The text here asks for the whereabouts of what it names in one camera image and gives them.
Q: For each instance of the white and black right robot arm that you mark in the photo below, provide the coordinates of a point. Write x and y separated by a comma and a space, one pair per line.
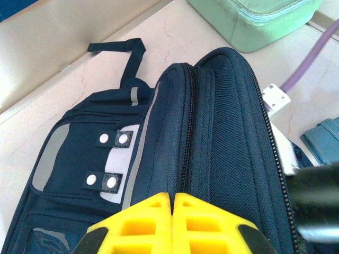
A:
283, 148

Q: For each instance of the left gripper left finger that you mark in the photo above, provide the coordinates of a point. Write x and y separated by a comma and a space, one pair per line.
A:
137, 232

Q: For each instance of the mint green zip case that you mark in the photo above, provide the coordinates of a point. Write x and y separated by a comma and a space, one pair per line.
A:
254, 21

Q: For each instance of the teal wallet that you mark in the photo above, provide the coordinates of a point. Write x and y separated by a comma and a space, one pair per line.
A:
323, 140

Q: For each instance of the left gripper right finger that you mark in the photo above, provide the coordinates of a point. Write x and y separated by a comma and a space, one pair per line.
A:
209, 232

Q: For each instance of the navy blue backpack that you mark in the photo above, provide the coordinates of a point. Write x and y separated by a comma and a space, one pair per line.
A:
212, 132

